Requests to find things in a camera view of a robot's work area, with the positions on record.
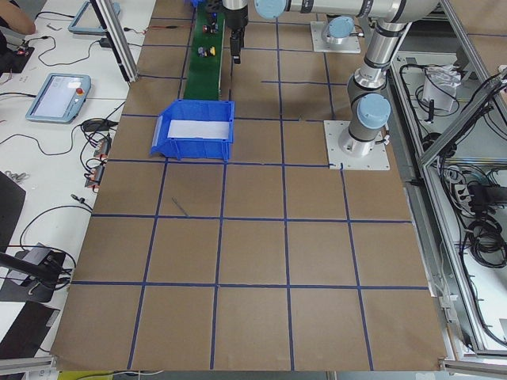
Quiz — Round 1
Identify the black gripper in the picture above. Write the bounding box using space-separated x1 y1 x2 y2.
224 6 249 64

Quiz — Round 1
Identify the red push button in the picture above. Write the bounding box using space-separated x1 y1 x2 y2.
202 25 218 34

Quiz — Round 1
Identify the person forearm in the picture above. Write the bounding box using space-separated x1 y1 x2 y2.
1 0 36 35

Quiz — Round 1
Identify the green conveyor belt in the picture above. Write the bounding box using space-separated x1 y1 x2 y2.
183 1 225 101

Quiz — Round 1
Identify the blue bin right side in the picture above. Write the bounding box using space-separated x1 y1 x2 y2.
188 0 204 8

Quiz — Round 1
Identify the blue bin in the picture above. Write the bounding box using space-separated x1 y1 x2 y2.
151 99 235 162
188 0 204 8

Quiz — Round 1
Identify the white foam pad left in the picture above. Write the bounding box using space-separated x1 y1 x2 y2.
167 120 230 139

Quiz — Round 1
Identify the blue bin left side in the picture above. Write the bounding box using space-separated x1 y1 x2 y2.
151 99 235 162

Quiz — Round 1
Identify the teach pendant far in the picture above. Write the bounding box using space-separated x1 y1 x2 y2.
67 1 105 36

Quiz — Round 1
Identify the teach pendant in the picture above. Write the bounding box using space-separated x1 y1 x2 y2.
67 1 105 36
25 73 92 124

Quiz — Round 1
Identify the teach pendant near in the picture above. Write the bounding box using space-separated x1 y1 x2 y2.
25 73 92 124

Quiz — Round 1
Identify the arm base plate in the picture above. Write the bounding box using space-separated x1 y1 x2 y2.
324 120 390 171
310 21 361 54

